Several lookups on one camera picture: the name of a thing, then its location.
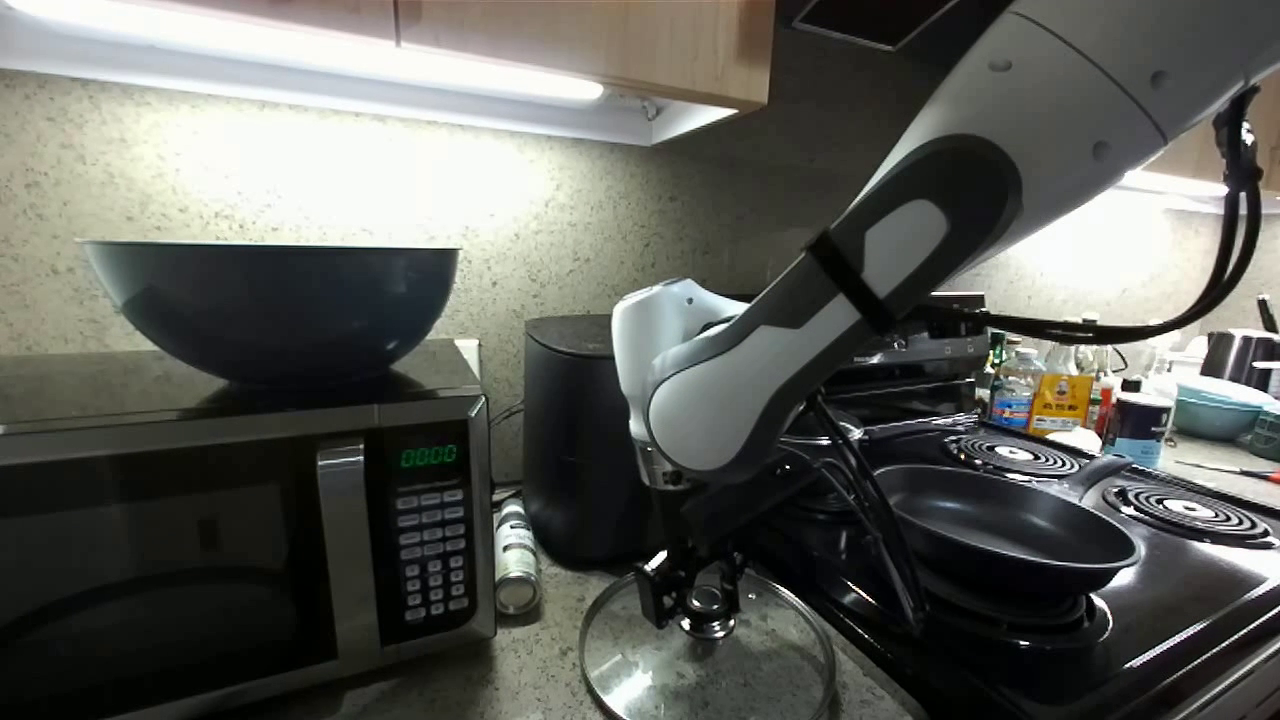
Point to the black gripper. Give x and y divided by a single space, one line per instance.
701 525

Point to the round glass lid with knob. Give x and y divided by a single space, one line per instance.
695 672

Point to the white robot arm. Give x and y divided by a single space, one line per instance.
747 385

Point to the black frying pan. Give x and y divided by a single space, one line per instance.
1001 535

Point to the coil stove burner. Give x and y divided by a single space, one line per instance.
1014 455
1187 510

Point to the black electric stove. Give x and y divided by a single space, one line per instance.
1200 601

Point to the small silver white canister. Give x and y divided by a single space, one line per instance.
515 552

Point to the black cylindrical appliance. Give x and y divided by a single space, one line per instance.
581 443

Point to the clear bottle with blue label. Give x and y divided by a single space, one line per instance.
1008 392

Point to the yellow label bottle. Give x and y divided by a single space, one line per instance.
1061 403

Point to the stainless steel microwave oven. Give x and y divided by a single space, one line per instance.
200 535

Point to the large dark bowl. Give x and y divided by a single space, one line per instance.
267 313

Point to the teal bowl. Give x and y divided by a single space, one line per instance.
1216 409

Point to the dark range hood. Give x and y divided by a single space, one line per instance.
867 17

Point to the black countertop appliance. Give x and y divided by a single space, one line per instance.
1244 356

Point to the under-cabinet light strip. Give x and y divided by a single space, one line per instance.
334 62
1182 185

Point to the white wall outlet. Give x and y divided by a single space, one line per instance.
467 356

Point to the wooden wall cabinet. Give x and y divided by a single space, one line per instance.
600 43

